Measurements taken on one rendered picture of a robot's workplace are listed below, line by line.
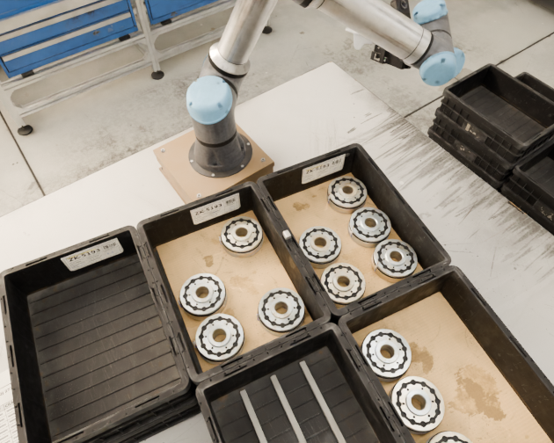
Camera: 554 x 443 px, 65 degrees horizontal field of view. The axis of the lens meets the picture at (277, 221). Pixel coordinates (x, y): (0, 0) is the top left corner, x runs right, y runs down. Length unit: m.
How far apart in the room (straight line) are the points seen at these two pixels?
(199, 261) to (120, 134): 1.66
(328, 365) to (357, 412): 0.11
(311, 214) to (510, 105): 1.27
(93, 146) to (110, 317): 1.68
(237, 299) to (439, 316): 0.46
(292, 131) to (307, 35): 1.78
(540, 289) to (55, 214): 1.37
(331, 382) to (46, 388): 0.59
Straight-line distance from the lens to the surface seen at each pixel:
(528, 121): 2.14
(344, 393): 0.97
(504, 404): 1.06
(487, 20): 3.71
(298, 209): 1.15
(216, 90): 1.17
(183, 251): 1.10
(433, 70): 1.04
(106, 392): 1.02
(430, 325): 1.06
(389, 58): 1.35
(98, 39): 2.73
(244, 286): 1.04
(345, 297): 1.00
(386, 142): 1.53
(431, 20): 1.14
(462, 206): 1.43
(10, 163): 2.75
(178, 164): 1.32
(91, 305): 1.10
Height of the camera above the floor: 1.76
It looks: 56 degrees down
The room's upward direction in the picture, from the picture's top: straight up
